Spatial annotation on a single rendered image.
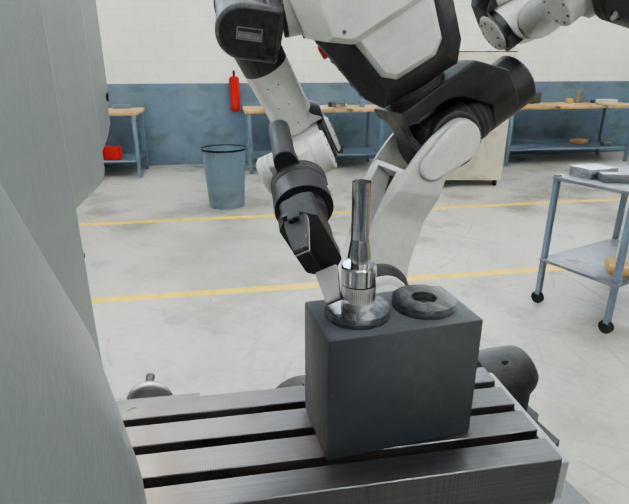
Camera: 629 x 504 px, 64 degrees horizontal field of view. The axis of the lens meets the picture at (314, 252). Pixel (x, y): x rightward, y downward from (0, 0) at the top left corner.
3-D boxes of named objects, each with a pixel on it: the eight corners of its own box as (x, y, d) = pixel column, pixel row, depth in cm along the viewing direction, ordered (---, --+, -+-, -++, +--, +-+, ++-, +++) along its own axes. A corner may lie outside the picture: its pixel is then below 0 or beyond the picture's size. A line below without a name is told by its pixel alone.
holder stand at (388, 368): (304, 407, 80) (303, 292, 73) (430, 385, 85) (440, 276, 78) (326, 461, 69) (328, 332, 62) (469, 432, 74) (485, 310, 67)
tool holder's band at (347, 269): (376, 265, 69) (376, 258, 69) (376, 279, 65) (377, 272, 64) (342, 264, 70) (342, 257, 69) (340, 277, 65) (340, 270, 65)
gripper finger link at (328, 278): (343, 295, 67) (335, 263, 72) (321, 304, 68) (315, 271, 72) (347, 302, 68) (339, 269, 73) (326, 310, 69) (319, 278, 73)
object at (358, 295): (375, 298, 71) (376, 265, 69) (375, 314, 66) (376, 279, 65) (341, 297, 71) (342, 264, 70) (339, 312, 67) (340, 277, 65)
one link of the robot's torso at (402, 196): (363, 306, 123) (451, 126, 114) (396, 341, 107) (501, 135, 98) (309, 289, 117) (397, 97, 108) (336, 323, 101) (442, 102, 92)
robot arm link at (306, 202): (300, 285, 74) (291, 231, 82) (361, 260, 72) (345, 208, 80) (260, 227, 65) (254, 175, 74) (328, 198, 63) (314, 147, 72)
